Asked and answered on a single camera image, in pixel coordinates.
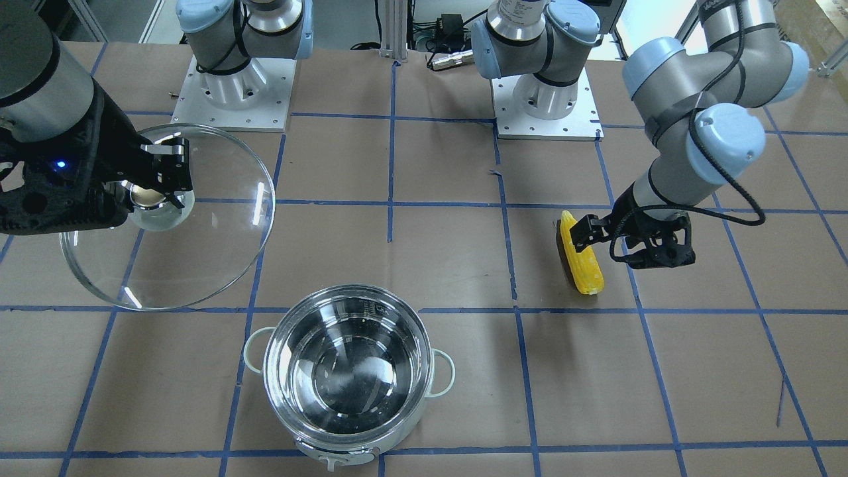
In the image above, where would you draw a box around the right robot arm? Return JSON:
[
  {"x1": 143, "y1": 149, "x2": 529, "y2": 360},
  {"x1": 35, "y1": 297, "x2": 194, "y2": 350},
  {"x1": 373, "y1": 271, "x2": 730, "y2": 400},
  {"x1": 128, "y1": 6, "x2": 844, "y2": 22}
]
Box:
[{"x1": 2, "y1": 1, "x2": 315, "y2": 235}]

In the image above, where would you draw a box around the pale green steel pot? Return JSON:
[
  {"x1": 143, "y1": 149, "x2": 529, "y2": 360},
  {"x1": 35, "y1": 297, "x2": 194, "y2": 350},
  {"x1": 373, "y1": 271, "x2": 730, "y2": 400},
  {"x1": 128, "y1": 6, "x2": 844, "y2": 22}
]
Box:
[{"x1": 242, "y1": 284, "x2": 456, "y2": 471}]

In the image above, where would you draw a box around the glass pot lid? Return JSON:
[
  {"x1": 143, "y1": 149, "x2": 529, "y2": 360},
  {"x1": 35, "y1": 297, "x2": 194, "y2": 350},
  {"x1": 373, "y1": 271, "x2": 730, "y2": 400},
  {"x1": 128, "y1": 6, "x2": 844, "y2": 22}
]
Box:
[{"x1": 60, "y1": 124, "x2": 276, "y2": 311}]

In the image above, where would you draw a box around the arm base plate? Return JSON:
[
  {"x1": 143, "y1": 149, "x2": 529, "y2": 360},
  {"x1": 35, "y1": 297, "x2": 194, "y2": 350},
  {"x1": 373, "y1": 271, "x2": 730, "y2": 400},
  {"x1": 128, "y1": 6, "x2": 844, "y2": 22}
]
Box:
[
  {"x1": 490, "y1": 69, "x2": 604, "y2": 141},
  {"x1": 172, "y1": 58, "x2": 299, "y2": 133}
]

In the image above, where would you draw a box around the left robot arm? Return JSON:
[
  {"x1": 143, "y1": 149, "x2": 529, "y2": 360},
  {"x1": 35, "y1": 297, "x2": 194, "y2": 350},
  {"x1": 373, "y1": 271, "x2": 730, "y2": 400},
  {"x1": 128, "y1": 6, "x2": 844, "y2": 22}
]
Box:
[{"x1": 470, "y1": 1, "x2": 809, "y2": 269}]

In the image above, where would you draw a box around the aluminium frame post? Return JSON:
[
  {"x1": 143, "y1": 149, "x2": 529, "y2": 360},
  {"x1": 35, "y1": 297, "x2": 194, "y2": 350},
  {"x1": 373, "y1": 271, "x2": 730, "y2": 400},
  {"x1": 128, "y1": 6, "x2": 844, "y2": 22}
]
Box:
[{"x1": 378, "y1": 1, "x2": 411, "y2": 64}]

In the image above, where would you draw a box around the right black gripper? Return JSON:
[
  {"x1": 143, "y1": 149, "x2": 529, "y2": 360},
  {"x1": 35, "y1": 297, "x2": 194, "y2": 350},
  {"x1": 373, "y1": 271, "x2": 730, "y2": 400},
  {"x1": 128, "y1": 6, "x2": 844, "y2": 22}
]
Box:
[{"x1": 1, "y1": 85, "x2": 193, "y2": 235}]

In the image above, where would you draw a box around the black power adapter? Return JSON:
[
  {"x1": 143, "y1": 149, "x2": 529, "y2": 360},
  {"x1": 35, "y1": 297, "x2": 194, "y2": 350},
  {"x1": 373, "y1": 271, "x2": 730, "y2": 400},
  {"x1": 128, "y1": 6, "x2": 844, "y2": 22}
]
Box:
[{"x1": 435, "y1": 13, "x2": 464, "y2": 42}]

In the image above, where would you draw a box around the cardboard box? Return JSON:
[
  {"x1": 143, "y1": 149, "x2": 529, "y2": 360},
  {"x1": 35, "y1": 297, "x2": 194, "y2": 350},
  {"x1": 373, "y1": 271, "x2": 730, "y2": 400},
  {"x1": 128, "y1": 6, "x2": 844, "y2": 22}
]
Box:
[{"x1": 774, "y1": 1, "x2": 847, "y2": 76}]

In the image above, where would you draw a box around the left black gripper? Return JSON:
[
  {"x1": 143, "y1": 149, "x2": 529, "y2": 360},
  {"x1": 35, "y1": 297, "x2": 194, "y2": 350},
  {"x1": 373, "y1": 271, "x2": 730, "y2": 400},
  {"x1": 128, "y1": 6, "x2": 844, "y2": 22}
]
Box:
[{"x1": 566, "y1": 212, "x2": 696, "y2": 269}]

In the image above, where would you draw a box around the yellow corn cob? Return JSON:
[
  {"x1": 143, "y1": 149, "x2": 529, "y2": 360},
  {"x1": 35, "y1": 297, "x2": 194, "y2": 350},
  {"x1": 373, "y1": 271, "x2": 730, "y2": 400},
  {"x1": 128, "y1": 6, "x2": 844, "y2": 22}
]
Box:
[{"x1": 559, "y1": 209, "x2": 605, "y2": 295}]

